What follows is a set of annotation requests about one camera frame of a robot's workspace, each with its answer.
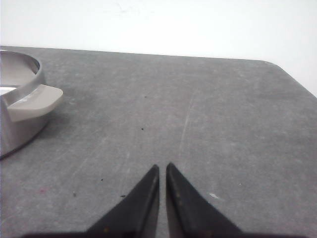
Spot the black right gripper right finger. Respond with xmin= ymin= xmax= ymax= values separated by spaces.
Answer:
xmin=166 ymin=163 xmax=243 ymax=238

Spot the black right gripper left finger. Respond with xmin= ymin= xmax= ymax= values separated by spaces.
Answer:
xmin=87 ymin=165 xmax=159 ymax=238

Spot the stainless steel steamer pot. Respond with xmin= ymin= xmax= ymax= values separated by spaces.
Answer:
xmin=0 ymin=50 xmax=63 ymax=158

